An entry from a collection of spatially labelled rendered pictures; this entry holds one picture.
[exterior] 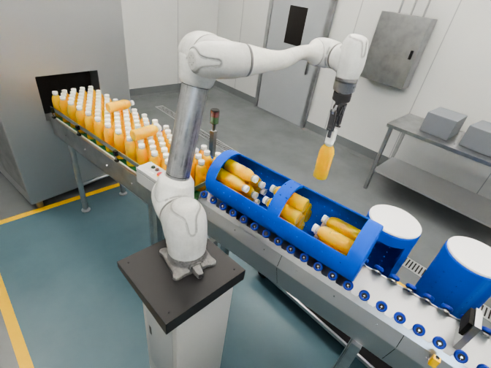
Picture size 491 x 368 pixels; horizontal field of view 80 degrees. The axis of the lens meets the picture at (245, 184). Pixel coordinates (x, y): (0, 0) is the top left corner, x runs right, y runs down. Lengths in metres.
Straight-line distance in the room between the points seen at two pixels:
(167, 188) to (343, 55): 0.85
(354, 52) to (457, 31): 3.30
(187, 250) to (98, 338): 1.34
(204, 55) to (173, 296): 0.81
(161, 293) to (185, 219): 0.28
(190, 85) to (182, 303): 0.77
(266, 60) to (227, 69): 0.14
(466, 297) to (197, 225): 1.38
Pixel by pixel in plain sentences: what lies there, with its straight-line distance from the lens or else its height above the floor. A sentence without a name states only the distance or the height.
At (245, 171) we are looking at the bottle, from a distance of 1.56.
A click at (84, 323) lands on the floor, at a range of 2.43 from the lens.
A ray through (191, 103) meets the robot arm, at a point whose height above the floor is 1.63.
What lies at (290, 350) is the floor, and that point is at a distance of 2.31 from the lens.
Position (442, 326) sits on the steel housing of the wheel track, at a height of 0.93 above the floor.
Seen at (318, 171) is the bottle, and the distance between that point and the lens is 1.46.
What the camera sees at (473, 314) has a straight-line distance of 1.51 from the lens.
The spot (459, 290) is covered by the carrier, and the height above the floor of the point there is 0.90.
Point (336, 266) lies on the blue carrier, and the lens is 1.36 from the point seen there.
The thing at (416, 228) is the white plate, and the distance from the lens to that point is 1.85.
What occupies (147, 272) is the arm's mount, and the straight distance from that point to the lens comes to 1.24.
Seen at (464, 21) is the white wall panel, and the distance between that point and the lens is 4.50.
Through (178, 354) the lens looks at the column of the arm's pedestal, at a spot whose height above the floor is 0.67.
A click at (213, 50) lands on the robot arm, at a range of 0.94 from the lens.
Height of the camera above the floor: 2.00
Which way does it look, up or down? 34 degrees down
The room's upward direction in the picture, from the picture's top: 9 degrees clockwise
